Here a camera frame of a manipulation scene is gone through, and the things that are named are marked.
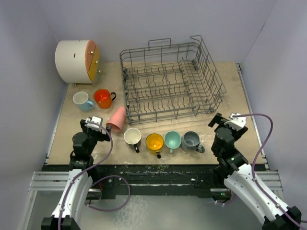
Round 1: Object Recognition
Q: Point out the aluminium frame rail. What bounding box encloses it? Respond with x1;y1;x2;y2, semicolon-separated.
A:
29;172;69;191

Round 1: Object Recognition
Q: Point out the pink plastic tumbler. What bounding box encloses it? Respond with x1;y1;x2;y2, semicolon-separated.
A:
106;107;126;133

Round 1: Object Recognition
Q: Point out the orange ceramic mug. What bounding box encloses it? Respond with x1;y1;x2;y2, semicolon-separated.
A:
94;89;117;109

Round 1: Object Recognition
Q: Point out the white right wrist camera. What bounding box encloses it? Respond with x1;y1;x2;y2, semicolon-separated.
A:
224;113;247;131

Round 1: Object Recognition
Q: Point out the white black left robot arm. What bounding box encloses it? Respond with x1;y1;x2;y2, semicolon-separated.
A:
41;116;113;230

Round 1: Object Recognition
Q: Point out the sage green ceramic mug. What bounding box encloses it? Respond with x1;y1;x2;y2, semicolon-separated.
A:
165;131;181;154

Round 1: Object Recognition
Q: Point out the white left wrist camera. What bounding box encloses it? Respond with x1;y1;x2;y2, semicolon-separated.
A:
85;116;103;132

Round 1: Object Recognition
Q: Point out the white round drawer cabinet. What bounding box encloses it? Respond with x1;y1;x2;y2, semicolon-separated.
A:
55;40;101;85

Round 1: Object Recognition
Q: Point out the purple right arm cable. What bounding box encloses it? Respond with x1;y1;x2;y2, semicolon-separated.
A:
214;113;307;230

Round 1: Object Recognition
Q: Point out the yellow ceramic mug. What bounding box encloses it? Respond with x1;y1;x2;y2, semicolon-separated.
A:
145;133;164;159

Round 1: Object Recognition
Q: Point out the grey blue round mug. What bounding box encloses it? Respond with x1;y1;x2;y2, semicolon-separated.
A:
181;131;205;153

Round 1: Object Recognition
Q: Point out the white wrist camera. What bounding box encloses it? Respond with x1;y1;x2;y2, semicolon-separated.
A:
224;113;247;131
85;116;103;132

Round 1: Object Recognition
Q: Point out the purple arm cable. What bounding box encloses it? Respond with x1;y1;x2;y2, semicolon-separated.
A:
57;119;131;230
214;113;307;230

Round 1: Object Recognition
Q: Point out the grey wire dish rack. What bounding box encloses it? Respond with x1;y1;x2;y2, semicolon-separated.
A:
120;35;226;125

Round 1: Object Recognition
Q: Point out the black ceramic mug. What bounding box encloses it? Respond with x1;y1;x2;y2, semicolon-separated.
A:
123;128;142;153

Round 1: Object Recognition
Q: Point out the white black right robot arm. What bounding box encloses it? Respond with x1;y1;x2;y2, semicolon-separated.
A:
208;113;304;230

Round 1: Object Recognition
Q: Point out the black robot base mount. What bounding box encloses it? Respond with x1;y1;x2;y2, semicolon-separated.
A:
93;164;227;199

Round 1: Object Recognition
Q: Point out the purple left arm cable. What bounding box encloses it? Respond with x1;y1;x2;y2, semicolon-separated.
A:
57;119;131;230

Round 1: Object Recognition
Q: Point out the light blue ceramic mug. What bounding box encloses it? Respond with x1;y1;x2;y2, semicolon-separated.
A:
72;91;94;112

